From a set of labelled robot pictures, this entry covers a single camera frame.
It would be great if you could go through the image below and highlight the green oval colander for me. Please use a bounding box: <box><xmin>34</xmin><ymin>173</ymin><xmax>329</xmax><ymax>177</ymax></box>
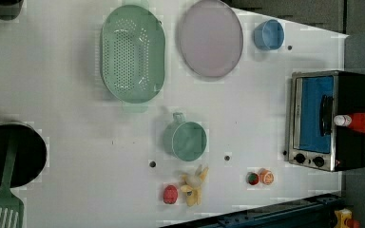
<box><xmin>101</xmin><ymin>4</ymin><xmax>165</xmax><ymax>104</ymax></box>

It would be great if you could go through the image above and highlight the black round pot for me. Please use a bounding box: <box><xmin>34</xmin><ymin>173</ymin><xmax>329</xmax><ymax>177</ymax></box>
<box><xmin>0</xmin><ymin>123</ymin><xmax>48</xmax><ymax>188</ymax></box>

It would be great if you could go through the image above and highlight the blue metal frame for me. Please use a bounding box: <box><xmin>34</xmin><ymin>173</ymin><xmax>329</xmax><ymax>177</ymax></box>
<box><xmin>163</xmin><ymin>194</ymin><xmax>344</xmax><ymax>228</ymax></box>

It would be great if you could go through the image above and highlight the black cylinder container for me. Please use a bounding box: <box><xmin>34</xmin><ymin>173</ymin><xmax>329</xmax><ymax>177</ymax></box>
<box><xmin>0</xmin><ymin>0</ymin><xmax>25</xmax><ymax>21</ymax></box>

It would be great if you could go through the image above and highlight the green slotted spatula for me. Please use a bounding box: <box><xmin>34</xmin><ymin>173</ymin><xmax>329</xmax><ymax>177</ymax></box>
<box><xmin>0</xmin><ymin>134</ymin><xmax>24</xmax><ymax>228</ymax></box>

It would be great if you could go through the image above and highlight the red toy strawberry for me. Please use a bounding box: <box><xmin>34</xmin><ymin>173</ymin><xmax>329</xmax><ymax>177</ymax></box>
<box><xmin>163</xmin><ymin>185</ymin><xmax>178</xmax><ymax>204</ymax></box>

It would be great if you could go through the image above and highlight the red ketchup bottle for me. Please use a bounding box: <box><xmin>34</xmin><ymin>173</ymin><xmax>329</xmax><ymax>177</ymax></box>
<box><xmin>334</xmin><ymin>113</ymin><xmax>365</xmax><ymax>134</ymax></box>

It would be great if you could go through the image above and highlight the green mug with handle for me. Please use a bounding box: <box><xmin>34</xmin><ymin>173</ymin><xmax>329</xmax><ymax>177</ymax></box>
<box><xmin>163</xmin><ymin>112</ymin><xmax>207</xmax><ymax>162</ymax></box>

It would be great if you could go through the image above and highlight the toy tomato half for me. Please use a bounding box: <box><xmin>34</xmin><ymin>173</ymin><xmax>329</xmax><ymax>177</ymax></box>
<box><xmin>246</xmin><ymin>172</ymin><xmax>259</xmax><ymax>185</ymax></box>

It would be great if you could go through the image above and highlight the black toaster oven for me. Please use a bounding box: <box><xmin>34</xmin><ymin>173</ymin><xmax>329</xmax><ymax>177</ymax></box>
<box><xmin>287</xmin><ymin>70</ymin><xmax>365</xmax><ymax>172</ymax></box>

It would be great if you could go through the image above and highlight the pink round plate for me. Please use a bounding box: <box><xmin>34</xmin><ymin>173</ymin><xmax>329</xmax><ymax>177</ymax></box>
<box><xmin>179</xmin><ymin>0</ymin><xmax>243</xmax><ymax>77</ymax></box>

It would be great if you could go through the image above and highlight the peeled toy banana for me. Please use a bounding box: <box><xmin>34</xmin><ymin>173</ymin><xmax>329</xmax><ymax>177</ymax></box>
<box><xmin>180</xmin><ymin>165</ymin><xmax>209</xmax><ymax>207</ymax></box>

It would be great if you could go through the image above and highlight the toy orange half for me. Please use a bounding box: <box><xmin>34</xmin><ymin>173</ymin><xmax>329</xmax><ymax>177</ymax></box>
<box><xmin>259</xmin><ymin>169</ymin><xmax>275</xmax><ymax>185</ymax></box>

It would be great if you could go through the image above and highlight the yellow emergency stop box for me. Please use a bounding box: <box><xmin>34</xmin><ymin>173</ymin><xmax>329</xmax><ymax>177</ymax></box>
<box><xmin>335</xmin><ymin>208</ymin><xmax>360</xmax><ymax>228</ymax></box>

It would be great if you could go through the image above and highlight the blue cup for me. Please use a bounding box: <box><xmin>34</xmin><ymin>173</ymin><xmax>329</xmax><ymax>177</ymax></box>
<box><xmin>253</xmin><ymin>19</ymin><xmax>284</xmax><ymax>50</ymax></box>

